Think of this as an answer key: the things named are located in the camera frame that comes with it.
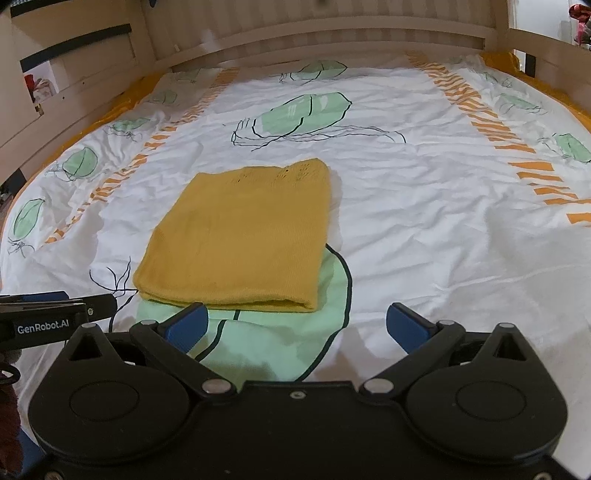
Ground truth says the beige wooden bed side rail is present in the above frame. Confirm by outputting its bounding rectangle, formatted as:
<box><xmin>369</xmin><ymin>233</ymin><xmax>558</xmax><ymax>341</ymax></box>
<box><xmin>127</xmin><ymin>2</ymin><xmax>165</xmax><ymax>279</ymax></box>
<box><xmin>507</xmin><ymin>27</ymin><xmax>591</xmax><ymax>117</ymax></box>
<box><xmin>0</xmin><ymin>0</ymin><xmax>160</xmax><ymax>197</ymax></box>

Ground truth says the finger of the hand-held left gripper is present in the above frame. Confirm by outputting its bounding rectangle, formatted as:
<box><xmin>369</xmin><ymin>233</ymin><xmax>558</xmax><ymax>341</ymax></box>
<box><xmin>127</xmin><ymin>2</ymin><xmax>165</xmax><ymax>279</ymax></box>
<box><xmin>85</xmin><ymin>294</ymin><xmax>117</xmax><ymax>320</ymax></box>
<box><xmin>0</xmin><ymin>291</ymin><xmax>70</xmax><ymax>305</ymax></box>

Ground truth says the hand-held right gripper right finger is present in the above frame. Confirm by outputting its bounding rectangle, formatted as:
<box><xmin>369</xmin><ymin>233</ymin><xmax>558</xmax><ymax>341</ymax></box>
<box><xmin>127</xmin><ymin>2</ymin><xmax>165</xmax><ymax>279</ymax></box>
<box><xmin>361</xmin><ymin>303</ymin><xmax>540</xmax><ymax>398</ymax></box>

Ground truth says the person's left forearm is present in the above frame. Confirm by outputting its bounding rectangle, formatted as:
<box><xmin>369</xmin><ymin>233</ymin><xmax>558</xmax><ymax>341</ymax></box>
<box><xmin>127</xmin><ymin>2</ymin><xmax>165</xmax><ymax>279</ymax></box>
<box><xmin>0</xmin><ymin>364</ymin><xmax>23</xmax><ymax>476</ymax></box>

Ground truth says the white patterned bedsheet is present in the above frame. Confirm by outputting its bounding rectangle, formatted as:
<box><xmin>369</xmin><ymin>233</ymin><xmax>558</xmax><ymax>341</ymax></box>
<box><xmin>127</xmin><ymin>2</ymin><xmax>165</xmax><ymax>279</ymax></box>
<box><xmin>55</xmin><ymin>50</ymin><xmax>591</xmax><ymax>155</ymax></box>

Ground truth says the red patterned cloth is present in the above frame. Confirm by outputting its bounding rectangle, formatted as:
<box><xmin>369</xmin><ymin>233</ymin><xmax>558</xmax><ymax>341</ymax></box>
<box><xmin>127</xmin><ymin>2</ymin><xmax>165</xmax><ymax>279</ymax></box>
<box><xmin>23</xmin><ymin>73</ymin><xmax>57</xmax><ymax>104</ymax></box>

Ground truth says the white leaf-print bedsheet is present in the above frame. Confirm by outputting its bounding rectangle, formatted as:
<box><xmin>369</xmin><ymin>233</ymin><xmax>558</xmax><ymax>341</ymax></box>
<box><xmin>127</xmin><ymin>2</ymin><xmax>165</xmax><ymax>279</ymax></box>
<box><xmin>0</xmin><ymin>53</ymin><xmax>591</xmax><ymax>384</ymax></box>

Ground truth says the colourful clutter pile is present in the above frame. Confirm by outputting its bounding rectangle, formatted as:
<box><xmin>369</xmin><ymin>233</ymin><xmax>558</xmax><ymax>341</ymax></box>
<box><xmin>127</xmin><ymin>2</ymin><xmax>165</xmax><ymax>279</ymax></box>
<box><xmin>568</xmin><ymin>4</ymin><xmax>591</xmax><ymax>48</ymax></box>

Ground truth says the black strap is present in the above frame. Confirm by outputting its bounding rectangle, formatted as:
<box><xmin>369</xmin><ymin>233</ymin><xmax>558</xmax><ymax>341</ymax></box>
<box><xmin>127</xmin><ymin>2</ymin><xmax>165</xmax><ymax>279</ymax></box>
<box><xmin>9</xmin><ymin>0</ymin><xmax>66</xmax><ymax>18</ymax></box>

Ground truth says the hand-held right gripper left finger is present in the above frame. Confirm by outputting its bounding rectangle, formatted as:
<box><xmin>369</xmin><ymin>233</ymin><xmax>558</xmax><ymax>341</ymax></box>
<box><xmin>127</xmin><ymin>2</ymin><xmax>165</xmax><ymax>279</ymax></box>
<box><xmin>60</xmin><ymin>302</ymin><xmax>236</xmax><ymax>398</ymax></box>

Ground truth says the beige wooden headboard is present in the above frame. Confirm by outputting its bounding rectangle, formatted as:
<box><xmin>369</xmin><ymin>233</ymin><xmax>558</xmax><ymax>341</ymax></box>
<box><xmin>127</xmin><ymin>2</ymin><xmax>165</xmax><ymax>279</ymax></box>
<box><xmin>139</xmin><ymin>0</ymin><xmax>509</xmax><ymax>75</ymax></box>

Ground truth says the yellow knitted small garment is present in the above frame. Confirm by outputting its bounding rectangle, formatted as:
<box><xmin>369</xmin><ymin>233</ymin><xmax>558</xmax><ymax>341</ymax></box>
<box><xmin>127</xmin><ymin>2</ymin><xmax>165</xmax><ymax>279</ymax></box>
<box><xmin>133</xmin><ymin>158</ymin><xmax>332</xmax><ymax>313</ymax></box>

